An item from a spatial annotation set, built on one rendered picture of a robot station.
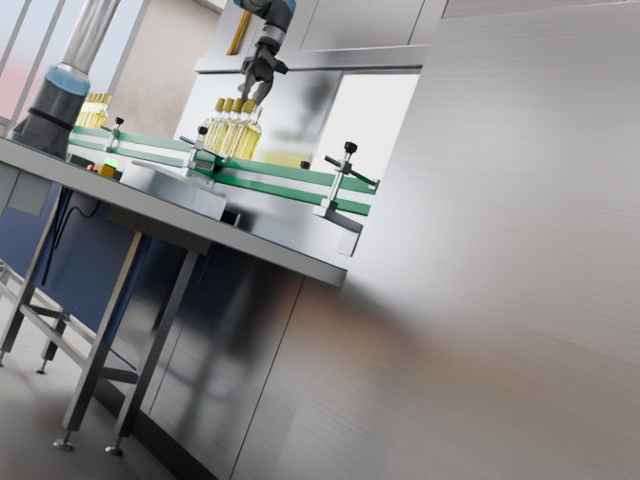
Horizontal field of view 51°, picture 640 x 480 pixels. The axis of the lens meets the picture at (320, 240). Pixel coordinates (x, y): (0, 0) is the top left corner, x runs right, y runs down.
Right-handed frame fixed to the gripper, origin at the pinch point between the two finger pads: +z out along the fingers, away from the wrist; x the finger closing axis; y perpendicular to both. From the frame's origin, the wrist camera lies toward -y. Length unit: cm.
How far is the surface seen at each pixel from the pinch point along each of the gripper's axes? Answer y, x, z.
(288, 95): 0.3, -12.1, -8.2
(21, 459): -4, 28, 115
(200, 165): 4.5, 5.8, 23.4
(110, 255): 24, 13, 59
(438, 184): -103, 22, 23
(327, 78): -16.2, -12.2, -14.0
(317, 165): -26.3, -12.6, 12.9
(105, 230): 35, 13, 53
